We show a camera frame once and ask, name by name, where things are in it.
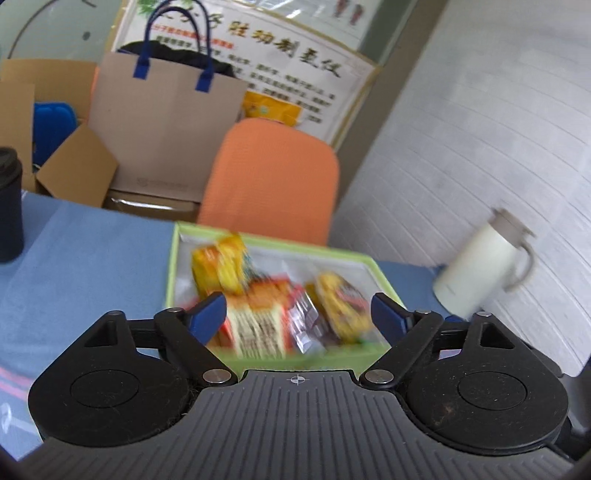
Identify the flat brown carton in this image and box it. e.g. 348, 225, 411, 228
102, 187, 202, 223

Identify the green cardboard box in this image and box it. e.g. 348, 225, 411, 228
164, 222, 407, 370

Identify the white thermos mug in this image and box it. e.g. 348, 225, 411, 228
433, 208, 537, 319

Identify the open cardboard box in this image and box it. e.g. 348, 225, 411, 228
0, 59, 120, 208

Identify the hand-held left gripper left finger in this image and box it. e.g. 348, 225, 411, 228
83, 292, 238, 387

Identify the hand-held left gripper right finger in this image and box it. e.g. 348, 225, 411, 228
360, 292, 515, 388

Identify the blue printed tablecloth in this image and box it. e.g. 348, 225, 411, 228
0, 191, 476, 462

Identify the black cup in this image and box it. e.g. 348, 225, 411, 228
0, 147, 24, 264

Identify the silver purple snack packet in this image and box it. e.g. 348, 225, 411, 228
288, 285, 342, 354

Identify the orange chair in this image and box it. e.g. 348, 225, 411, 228
198, 119, 341, 246

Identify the brown paper bag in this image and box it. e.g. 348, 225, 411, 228
88, 0, 247, 204

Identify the yellow bag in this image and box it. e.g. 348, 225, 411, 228
243, 91, 303, 130

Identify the wall poster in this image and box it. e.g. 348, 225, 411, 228
111, 0, 384, 148

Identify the yellow brown snack packet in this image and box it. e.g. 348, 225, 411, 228
315, 272, 376, 344

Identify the silver orange snack packet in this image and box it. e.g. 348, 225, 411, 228
217, 274, 298, 358

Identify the blue plastic item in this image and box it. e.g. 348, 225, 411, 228
33, 102, 77, 168

